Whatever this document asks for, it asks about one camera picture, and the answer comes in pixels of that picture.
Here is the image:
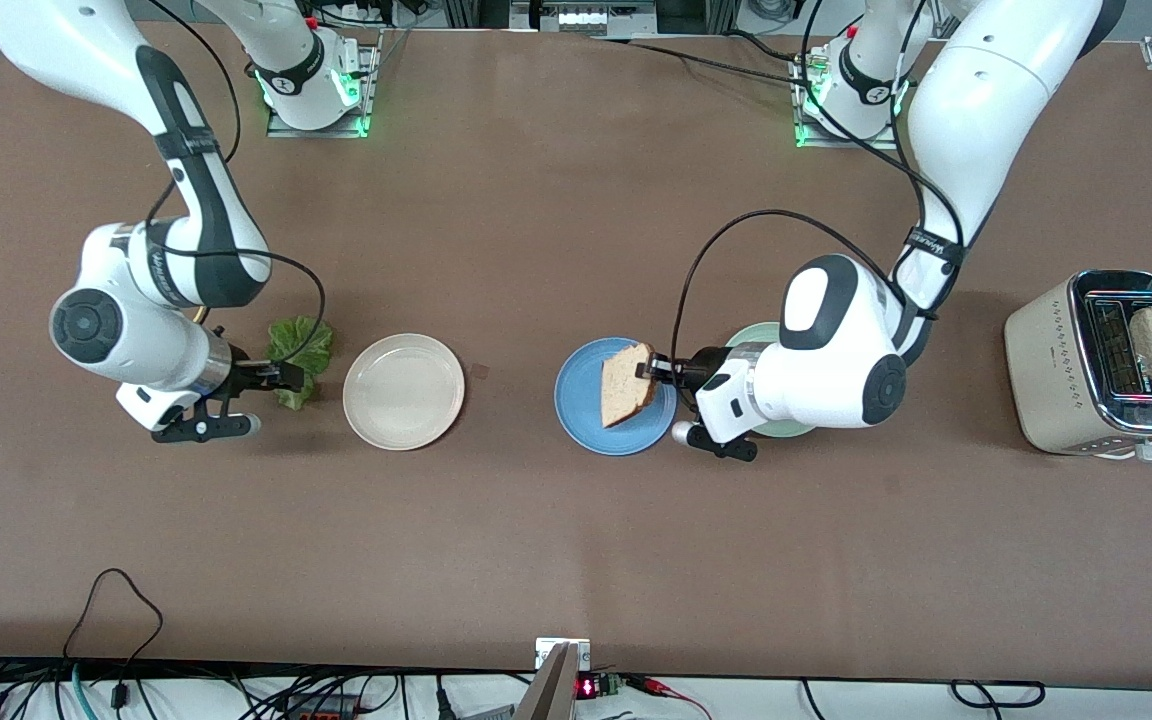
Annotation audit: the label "green lettuce leaf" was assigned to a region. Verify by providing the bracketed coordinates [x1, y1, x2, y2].
[266, 316, 335, 412]

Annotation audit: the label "mint green round plate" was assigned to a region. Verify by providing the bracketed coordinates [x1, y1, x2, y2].
[726, 321, 819, 440]

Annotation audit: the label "blue round plate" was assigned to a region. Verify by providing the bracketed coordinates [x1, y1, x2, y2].
[554, 337, 679, 457]

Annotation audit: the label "beige round plate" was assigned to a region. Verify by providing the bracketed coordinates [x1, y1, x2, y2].
[342, 333, 466, 452]

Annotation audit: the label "cream chrome toaster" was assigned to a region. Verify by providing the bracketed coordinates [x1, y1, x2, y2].
[1003, 268, 1152, 464]

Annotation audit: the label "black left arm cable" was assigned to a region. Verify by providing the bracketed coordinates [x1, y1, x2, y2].
[671, 0, 967, 376]

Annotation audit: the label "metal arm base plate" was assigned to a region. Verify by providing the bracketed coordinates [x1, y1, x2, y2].
[793, 50, 902, 151]
[266, 28, 382, 139]

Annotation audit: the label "long black table cable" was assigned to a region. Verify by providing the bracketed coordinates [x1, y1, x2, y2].
[586, 34, 817, 91]

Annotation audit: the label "red clip wires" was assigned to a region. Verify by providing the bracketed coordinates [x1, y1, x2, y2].
[626, 675, 712, 720]

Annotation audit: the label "grey metal camera mount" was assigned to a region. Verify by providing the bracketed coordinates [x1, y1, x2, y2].
[514, 637, 592, 720]

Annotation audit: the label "thin black looped cable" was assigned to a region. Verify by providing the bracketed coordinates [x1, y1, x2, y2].
[61, 568, 165, 713]

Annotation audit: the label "teal cable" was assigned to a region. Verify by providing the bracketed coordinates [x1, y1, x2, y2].
[69, 662, 99, 720]

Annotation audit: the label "black coiled cable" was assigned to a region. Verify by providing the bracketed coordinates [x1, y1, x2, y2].
[951, 680, 1047, 709]

